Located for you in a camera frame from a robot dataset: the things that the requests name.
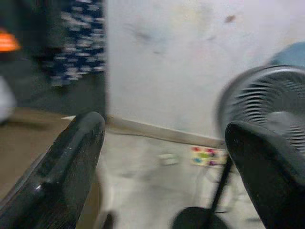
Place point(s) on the beige skirting board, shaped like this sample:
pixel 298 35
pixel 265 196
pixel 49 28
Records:
pixel 155 131

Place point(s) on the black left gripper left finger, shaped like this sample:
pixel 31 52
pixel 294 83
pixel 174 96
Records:
pixel 54 186

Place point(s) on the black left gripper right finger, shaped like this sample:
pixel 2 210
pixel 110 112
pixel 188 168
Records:
pixel 274 186

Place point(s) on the light blue object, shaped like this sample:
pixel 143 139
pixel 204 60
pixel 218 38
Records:
pixel 293 55

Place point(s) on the white rounded object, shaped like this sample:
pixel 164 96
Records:
pixel 6 100

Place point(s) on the orange object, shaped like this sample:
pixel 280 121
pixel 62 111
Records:
pixel 8 43

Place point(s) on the blue white patterned cloth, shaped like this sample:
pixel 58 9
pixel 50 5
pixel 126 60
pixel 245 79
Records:
pixel 78 43

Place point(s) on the grey pedestal fan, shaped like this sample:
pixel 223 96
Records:
pixel 262 95

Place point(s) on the colourful toy puzzle board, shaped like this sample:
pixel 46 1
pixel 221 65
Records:
pixel 205 156

